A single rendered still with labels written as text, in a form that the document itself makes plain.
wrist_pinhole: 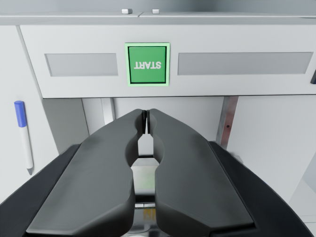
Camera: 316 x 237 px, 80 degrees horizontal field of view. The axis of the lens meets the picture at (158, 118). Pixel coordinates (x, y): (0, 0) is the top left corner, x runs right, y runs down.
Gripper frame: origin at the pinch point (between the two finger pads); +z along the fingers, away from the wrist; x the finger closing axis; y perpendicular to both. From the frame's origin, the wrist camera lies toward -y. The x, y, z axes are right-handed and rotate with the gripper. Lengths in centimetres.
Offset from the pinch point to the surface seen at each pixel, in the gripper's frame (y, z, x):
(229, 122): 16.7, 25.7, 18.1
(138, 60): 0.1, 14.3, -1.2
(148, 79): 2.6, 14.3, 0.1
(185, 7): -6, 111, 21
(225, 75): 2.2, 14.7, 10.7
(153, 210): 40.7, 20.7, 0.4
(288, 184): 42, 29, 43
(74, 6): -7, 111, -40
